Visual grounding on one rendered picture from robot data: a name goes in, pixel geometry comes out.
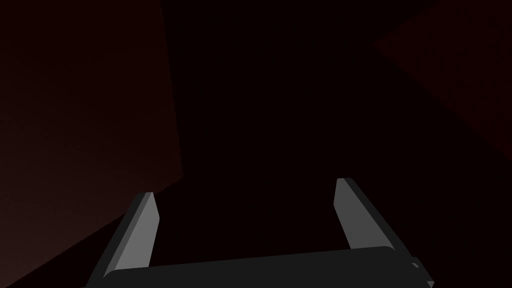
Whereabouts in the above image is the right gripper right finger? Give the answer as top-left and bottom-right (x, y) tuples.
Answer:
(333, 177), (406, 255)

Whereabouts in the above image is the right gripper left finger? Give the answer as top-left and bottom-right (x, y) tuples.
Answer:
(91, 191), (161, 279)

